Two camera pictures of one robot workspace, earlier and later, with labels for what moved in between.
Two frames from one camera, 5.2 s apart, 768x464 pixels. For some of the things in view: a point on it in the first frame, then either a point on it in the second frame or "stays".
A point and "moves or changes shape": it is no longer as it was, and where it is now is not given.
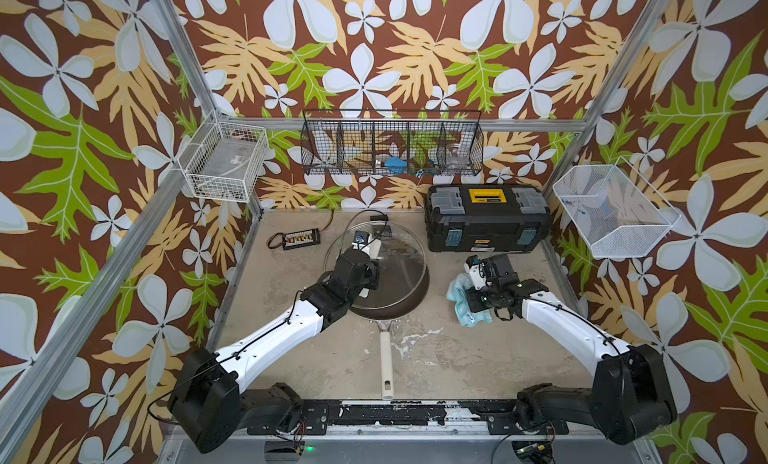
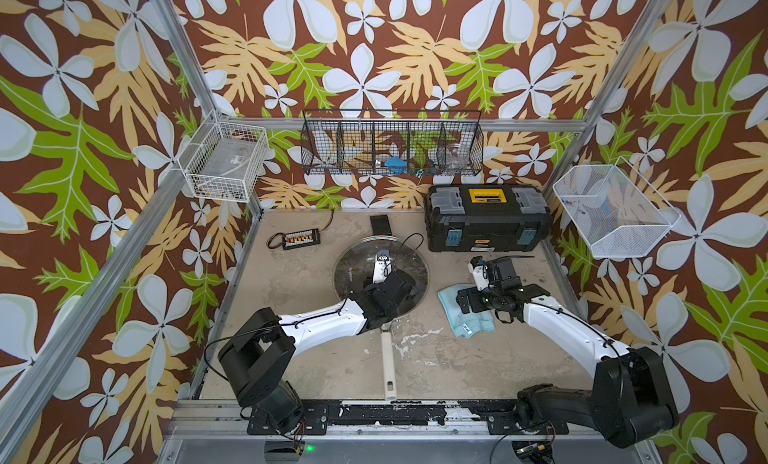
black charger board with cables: (300, 239) stays
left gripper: (371, 271) -> (370, 288)
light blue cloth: (458, 295) moves or changes shape
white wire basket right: (617, 212) stays
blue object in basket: (396, 166) stays
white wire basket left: (224, 160) stays
